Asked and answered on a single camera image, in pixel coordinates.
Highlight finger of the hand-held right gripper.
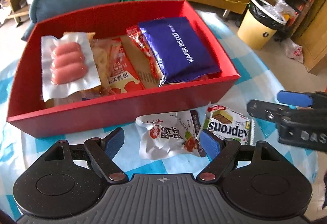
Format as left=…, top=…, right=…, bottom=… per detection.
left=277, top=90, right=327, bottom=109
left=246, top=99, right=300, bottom=125

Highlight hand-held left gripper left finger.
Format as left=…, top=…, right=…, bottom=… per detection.
left=42, top=127, right=128, bottom=183

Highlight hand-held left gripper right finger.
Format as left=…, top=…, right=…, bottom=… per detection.
left=196, top=129, right=284, bottom=183

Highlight red cardboard box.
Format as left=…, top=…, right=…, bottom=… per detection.
left=6, top=0, right=241, bottom=140

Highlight white green wafer packet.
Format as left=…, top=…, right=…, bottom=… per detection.
left=202, top=104, right=256, bottom=145

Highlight white meat snack packet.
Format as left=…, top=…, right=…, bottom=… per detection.
left=135, top=109, right=205, bottom=159

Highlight red spicy snack packet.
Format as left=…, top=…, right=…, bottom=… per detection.
left=106, top=37, right=146, bottom=94

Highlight clear bag of yellow crisps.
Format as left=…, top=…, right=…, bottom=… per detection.
left=91, top=37, right=120, bottom=98

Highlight vacuum-packed pink sausages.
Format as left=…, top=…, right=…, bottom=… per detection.
left=41, top=34, right=102, bottom=102

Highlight purple wafer biscuit packet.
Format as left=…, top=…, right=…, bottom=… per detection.
left=138, top=16, right=221, bottom=86

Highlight red gummy candy packet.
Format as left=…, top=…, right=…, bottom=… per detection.
left=126, top=26, right=164, bottom=86

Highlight blue checked tablecloth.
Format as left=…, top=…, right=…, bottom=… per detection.
left=0, top=8, right=327, bottom=214

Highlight white plastic bag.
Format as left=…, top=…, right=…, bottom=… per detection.
left=281, top=38, right=304, bottom=63

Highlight yellow trash bin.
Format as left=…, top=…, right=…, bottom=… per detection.
left=237, top=0, right=289, bottom=51

